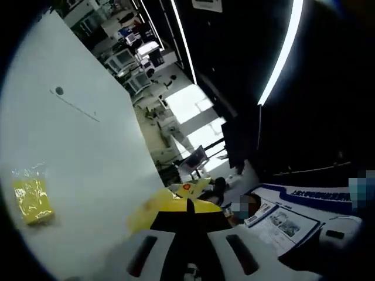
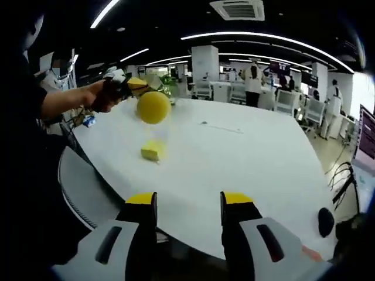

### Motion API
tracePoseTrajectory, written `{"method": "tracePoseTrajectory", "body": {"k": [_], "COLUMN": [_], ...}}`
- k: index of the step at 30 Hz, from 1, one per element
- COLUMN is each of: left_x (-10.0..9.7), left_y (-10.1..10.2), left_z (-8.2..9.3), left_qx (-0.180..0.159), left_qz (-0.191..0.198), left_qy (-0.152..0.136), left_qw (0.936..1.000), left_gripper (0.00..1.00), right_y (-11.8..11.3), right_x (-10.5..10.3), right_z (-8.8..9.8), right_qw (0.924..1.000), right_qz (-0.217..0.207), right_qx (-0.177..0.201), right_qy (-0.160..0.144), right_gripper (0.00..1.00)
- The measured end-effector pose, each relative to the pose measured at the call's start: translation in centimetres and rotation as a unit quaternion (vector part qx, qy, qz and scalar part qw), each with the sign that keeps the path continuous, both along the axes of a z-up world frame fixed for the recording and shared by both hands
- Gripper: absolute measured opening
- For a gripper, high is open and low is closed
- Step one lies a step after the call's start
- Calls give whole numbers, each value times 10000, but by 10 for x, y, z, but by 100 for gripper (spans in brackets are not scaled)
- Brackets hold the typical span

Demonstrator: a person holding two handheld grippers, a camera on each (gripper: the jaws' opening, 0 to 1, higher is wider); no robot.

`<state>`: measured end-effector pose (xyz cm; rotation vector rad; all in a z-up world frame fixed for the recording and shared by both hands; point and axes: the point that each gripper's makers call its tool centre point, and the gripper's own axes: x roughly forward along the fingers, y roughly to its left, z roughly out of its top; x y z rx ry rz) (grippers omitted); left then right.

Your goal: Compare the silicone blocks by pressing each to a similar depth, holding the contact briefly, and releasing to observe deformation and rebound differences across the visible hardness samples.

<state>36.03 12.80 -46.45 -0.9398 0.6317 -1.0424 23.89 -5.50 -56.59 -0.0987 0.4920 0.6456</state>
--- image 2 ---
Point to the white office chair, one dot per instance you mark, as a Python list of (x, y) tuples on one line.
[(288, 102), (315, 114)]

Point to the ceiling air vent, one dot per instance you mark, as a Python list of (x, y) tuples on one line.
[(237, 8)]

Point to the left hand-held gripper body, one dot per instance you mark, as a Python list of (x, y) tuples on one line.
[(117, 77)]

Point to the yellow square silicone block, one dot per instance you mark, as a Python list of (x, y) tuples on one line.
[(152, 150)]

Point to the blue white packet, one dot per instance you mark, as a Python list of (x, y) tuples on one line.
[(89, 121)]

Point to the purple screen monitor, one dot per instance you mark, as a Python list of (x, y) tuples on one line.
[(367, 137)]

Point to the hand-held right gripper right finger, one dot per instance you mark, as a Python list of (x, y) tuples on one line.
[(249, 231)]

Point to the yellow round silicone block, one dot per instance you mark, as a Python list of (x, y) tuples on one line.
[(153, 106)]

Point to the black computer mouse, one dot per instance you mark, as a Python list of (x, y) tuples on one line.
[(326, 222)]

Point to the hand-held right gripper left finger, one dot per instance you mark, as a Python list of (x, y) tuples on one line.
[(129, 234)]

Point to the wall display screen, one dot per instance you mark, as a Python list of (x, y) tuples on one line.
[(279, 68), (310, 79)]

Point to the person's dark torso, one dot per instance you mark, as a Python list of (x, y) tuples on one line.
[(23, 175)]

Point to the person's left hand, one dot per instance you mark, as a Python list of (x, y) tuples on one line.
[(101, 98)]

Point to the green potted plant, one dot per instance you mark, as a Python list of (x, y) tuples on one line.
[(167, 83)]

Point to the grey mesh office chair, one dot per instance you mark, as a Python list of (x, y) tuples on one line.
[(85, 187)]

